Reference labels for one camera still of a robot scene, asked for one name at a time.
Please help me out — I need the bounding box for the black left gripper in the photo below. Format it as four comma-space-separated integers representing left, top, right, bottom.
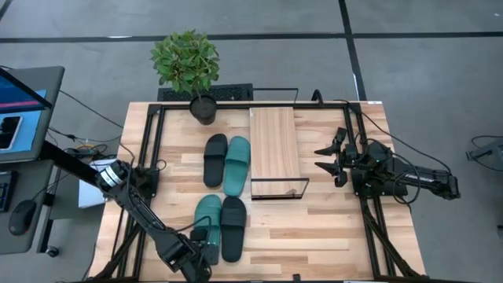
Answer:
172, 227, 221, 283

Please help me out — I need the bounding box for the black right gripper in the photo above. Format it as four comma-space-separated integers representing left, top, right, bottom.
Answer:
314, 141, 367, 188

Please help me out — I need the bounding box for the black rubber slide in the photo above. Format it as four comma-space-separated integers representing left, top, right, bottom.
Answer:
203, 133, 229, 189
219, 196, 248, 263

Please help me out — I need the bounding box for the green rubber slide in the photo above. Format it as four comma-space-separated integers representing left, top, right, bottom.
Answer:
222, 135, 252, 197
194, 194, 223, 266

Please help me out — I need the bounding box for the black keyboard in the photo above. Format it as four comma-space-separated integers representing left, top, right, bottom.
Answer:
0, 171, 17, 213
156, 83, 255, 102

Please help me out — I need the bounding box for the white paper sheet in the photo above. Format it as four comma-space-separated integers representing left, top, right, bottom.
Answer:
77, 159, 116, 209

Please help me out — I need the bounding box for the black desk support beam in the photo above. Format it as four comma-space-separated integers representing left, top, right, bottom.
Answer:
39, 140, 107, 188

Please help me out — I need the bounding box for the green potted plant black pot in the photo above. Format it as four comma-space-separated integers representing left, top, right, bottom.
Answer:
149, 29, 221, 126

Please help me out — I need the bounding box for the black computer mouse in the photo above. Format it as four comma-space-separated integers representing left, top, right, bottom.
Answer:
8, 199, 37, 237

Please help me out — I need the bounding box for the grey side desk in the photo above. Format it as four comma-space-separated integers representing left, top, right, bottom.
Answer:
0, 159, 55, 255

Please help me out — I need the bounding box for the grey-framed monitor blue screen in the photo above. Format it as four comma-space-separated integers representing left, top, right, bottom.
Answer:
0, 65, 66, 164

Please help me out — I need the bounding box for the wooden shelf with black frame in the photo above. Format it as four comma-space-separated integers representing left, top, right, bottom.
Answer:
249, 88, 310, 200

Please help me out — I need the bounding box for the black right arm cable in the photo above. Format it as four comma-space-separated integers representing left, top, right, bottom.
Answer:
312, 89, 452, 175

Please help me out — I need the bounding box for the tangled cable bundle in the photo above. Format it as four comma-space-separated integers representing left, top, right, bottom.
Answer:
62, 143, 108, 159

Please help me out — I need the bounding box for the grey stand with cables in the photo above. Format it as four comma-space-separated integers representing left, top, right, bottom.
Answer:
465, 135, 503, 173

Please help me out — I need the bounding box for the long black floor cable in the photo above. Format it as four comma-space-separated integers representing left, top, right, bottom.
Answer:
57, 89, 125, 130

